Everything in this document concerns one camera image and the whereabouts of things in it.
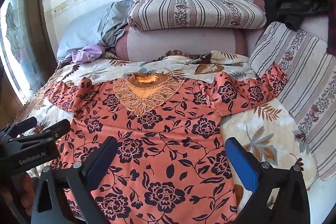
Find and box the orange floral shirt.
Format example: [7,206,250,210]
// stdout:
[43,63,289,224]

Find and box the pale blue pillow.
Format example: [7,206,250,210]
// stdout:
[56,0,135,63]

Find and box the dark wooden window frame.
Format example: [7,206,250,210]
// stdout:
[24,0,58,83]

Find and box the stained glass window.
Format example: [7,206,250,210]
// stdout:
[0,0,36,106]

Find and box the striped floral bolster pillow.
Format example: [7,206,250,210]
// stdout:
[127,0,268,31]

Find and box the pile of dark clothes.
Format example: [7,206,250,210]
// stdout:
[249,0,332,31]

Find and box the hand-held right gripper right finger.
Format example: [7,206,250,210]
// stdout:
[225,137,310,224]

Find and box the leaf-printed cream blanket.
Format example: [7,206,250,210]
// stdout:
[16,49,319,189]

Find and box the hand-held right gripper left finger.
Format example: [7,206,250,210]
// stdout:
[31,137,118,224]

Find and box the purple floral cloth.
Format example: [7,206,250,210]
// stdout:
[70,45,103,65]

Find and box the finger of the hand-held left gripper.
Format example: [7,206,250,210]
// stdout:
[0,116,38,137]
[12,119,71,147]

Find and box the striped floral flat cushion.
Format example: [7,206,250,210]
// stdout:
[248,21,336,181]

